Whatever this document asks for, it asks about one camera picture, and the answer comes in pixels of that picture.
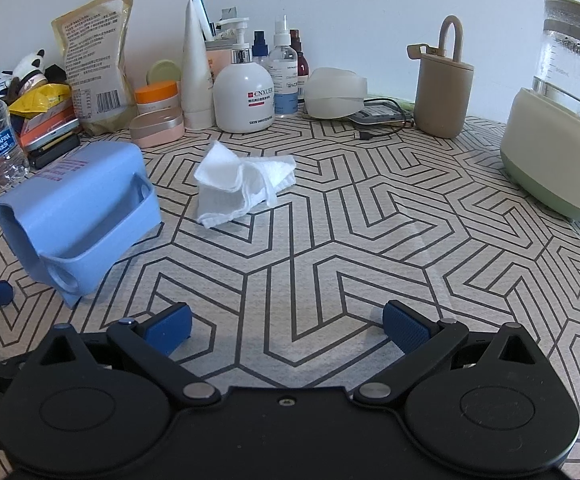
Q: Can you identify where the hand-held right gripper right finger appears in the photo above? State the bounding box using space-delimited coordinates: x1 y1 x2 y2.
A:
355 300 546 408

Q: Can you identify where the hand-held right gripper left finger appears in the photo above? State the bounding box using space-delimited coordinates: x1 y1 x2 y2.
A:
34 303 221 409

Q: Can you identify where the blue plastic container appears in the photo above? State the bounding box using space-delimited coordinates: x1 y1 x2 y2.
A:
0 141 162 307

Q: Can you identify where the white cloth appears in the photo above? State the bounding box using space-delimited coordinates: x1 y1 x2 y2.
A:
193 141 297 228

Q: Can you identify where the black flat box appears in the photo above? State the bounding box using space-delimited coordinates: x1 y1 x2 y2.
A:
27 135 82 170

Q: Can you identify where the orange box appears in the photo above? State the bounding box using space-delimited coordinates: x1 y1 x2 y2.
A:
20 107 78 148

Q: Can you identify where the pink flat case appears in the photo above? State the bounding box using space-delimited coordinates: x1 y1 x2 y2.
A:
130 106 186 149

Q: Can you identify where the yellow snack packet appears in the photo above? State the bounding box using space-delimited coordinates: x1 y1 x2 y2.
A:
9 83 73 118

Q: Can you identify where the grey flat device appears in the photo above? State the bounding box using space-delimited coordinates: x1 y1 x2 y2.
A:
347 100 413 127

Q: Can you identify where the panda plush toy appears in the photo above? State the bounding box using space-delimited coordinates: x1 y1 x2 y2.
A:
12 49 53 93

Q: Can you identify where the white-green kitchen appliance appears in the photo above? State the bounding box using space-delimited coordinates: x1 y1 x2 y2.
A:
500 0 580 225

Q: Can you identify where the orange lid jar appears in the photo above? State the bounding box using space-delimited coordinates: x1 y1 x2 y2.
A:
135 80 180 115

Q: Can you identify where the white pump bottle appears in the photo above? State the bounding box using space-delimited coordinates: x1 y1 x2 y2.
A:
212 16 276 134

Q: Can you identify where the translucent white bowl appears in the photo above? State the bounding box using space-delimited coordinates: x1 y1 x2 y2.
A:
303 66 368 120

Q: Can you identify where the tall white tube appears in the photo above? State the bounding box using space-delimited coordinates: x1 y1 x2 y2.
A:
181 0 216 131

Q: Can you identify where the green round lid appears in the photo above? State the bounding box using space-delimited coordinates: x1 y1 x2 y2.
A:
146 59 181 86

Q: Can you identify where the beige stand-up pouch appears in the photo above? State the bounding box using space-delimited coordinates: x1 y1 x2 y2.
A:
51 0 138 137

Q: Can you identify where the clear spray bottle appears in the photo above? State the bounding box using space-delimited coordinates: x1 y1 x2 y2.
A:
267 16 301 119

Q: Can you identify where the pink cup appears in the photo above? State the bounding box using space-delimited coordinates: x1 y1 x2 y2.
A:
205 40 236 81

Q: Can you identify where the brown glass bottle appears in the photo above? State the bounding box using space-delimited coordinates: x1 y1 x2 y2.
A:
289 29 311 102

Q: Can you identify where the dark blue spray bottle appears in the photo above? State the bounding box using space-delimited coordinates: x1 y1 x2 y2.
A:
251 30 271 68

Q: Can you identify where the white and blue toothpaste tube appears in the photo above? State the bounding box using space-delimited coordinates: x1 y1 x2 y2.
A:
191 0 217 42

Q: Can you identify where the grey device with cable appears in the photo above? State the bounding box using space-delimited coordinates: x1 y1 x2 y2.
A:
352 97 416 142

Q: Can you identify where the taupe bottle with loop handle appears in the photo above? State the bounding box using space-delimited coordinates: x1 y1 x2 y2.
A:
406 15 475 139

